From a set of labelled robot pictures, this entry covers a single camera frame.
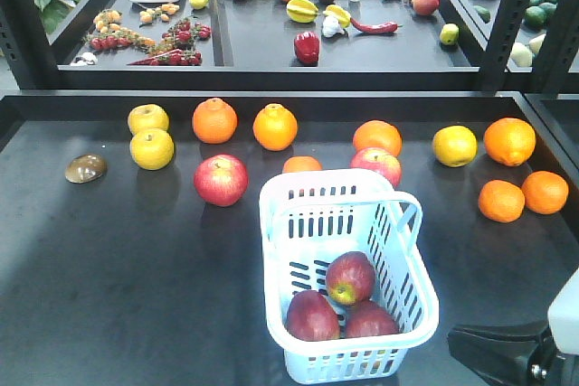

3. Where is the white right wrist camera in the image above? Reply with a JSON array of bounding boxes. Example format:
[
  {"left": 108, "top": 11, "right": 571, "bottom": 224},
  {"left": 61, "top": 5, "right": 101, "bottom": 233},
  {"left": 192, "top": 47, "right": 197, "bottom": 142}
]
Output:
[{"left": 547, "top": 269, "right": 579, "bottom": 355}]

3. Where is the yellow starfruit left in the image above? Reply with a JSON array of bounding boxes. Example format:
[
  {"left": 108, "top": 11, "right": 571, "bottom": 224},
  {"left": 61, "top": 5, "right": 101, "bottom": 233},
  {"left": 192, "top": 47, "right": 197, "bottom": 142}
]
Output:
[{"left": 286, "top": 0, "right": 318, "bottom": 24}]

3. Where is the yellow starfruit right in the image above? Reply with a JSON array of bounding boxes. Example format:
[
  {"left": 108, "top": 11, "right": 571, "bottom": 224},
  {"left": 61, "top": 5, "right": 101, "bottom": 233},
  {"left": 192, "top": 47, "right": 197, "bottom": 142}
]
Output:
[{"left": 323, "top": 4, "right": 351, "bottom": 29}]

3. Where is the red chili pepper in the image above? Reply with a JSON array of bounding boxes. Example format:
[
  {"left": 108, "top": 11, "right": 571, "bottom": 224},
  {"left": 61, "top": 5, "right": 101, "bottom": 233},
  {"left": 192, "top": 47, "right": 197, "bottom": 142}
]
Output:
[{"left": 350, "top": 18, "right": 400, "bottom": 34}]

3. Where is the pink red apple left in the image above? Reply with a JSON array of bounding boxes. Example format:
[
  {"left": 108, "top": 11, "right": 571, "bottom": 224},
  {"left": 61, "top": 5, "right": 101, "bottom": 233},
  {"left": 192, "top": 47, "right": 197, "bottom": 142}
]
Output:
[{"left": 193, "top": 154, "right": 249, "bottom": 207}]

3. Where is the white garlic bulb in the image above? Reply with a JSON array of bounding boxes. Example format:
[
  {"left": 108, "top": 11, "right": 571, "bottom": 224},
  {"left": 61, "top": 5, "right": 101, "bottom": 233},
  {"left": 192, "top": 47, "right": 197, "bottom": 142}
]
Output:
[{"left": 321, "top": 16, "right": 346, "bottom": 38}]

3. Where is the small orange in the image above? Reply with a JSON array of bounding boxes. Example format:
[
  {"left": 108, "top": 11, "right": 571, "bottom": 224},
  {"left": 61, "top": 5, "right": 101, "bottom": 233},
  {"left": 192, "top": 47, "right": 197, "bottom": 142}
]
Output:
[
  {"left": 521, "top": 171, "right": 569, "bottom": 215},
  {"left": 282, "top": 155, "right": 323, "bottom": 174},
  {"left": 478, "top": 179, "right": 525, "bottom": 223}
]

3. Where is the black upright post left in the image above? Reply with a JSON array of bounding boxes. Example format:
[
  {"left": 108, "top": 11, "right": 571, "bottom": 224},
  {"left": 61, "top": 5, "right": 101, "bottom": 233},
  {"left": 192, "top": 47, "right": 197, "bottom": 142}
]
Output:
[{"left": 476, "top": 0, "right": 529, "bottom": 93}]

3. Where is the yellow orange right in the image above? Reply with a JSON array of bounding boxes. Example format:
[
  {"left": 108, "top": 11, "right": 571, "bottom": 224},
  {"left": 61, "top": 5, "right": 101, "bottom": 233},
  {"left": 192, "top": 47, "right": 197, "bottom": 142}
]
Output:
[{"left": 432, "top": 125, "right": 478, "bottom": 168}]

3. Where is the large orange far right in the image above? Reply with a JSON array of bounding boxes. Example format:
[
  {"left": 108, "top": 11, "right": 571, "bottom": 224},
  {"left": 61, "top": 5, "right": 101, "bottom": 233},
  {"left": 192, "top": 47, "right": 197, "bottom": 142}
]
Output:
[{"left": 483, "top": 118, "right": 536, "bottom": 167}]

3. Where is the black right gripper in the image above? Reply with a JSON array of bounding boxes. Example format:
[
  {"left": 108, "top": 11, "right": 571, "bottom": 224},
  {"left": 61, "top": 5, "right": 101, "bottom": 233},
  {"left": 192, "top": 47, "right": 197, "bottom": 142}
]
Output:
[{"left": 447, "top": 320, "right": 578, "bottom": 386}]

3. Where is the small orange right lower left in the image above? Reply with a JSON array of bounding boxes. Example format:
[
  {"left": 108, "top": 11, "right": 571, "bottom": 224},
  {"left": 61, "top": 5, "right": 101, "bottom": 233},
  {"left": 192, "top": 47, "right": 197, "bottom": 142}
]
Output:
[{"left": 478, "top": 179, "right": 525, "bottom": 223}]

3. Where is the pink red apple middle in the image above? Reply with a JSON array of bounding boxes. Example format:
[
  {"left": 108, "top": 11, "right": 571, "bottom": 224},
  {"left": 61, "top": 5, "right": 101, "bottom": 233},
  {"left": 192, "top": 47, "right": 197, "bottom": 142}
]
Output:
[{"left": 350, "top": 147, "right": 402, "bottom": 187}]

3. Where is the yellow citrus front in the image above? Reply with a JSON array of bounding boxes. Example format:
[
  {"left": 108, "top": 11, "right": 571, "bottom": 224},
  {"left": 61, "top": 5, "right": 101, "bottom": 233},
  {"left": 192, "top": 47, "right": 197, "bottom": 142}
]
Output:
[{"left": 129, "top": 128, "right": 175, "bottom": 170}]

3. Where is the orange tangerine knobbed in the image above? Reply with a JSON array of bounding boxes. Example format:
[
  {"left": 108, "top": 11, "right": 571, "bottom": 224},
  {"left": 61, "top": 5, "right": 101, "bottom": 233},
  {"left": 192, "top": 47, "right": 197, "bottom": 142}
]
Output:
[
  {"left": 252, "top": 103, "right": 299, "bottom": 151},
  {"left": 192, "top": 97, "right": 238, "bottom": 145}
]

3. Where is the yellow citrus back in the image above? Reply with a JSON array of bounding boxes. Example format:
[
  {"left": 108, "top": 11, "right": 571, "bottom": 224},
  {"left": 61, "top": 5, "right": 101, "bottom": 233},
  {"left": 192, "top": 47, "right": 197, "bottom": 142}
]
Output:
[{"left": 127, "top": 104, "right": 170, "bottom": 136}]

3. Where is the dark red apple back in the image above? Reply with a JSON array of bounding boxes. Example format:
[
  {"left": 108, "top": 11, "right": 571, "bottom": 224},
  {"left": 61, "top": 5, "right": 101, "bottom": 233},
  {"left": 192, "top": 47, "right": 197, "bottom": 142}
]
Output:
[{"left": 345, "top": 300, "right": 400, "bottom": 338}]

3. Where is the light blue plastic basket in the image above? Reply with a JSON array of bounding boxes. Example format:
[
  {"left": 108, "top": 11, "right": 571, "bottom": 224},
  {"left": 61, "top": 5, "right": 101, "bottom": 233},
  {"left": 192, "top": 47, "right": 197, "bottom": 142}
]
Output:
[{"left": 259, "top": 168, "right": 439, "bottom": 384}]

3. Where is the small orange middle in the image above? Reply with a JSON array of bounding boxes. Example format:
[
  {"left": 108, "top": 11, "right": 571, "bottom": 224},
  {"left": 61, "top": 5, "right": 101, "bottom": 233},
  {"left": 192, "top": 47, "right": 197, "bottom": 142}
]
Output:
[{"left": 282, "top": 155, "right": 323, "bottom": 174}]

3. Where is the orange tangerine knobbed left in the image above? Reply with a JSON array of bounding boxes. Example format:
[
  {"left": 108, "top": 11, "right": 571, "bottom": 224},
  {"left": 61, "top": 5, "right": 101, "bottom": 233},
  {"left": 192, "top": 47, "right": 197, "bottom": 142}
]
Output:
[{"left": 192, "top": 97, "right": 238, "bottom": 145}]

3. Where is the yellow citrus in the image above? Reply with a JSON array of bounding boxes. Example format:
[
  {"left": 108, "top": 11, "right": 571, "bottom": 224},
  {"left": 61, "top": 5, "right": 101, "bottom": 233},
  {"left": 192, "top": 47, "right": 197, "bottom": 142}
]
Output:
[
  {"left": 129, "top": 128, "right": 175, "bottom": 170},
  {"left": 127, "top": 104, "right": 170, "bottom": 136}
]

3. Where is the dark red apple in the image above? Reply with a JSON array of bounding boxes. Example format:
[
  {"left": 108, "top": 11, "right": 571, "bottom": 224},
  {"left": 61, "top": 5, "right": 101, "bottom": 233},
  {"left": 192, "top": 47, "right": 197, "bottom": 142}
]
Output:
[
  {"left": 345, "top": 300, "right": 400, "bottom": 338},
  {"left": 326, "top": 251, "right": 375, "bottom": 306},
  {"left": 285, "top": 290, "right": 340, "bottom": 342}
]

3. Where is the orange behind middle apple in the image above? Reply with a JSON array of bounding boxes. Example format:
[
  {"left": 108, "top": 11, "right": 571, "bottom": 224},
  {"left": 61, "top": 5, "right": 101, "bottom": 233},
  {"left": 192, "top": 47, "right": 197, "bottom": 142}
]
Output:
[{"left": 352, "top": 119, "right": 403, "bottom": 156}]

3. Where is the yellow starfruit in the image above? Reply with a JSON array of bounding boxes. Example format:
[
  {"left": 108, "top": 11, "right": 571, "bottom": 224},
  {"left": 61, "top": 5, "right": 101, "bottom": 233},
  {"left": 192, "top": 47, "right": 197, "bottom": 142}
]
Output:
[
  {"left": 323, "top": 4, "right": 351, "bottom": 29},
  {"left": 286, "top": 0, "right": 318, "bottom": 24}
]

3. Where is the pink red apple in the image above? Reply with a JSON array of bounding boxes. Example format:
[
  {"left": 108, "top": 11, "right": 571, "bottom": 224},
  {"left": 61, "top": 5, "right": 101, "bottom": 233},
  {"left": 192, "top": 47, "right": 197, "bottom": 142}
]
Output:
[
  {"left": 193, "top": 154, "right": 249, "bottom": 207},
  {"left": 350, "top": 147, "right": 402, "bottom": 187}
]

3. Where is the red bell pepper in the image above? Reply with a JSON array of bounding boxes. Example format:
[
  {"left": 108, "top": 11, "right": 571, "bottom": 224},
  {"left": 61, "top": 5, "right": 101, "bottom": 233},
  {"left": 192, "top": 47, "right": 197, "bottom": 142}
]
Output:
[{"left": 293, "top": 31, "right": 320, "bottom": 65}]

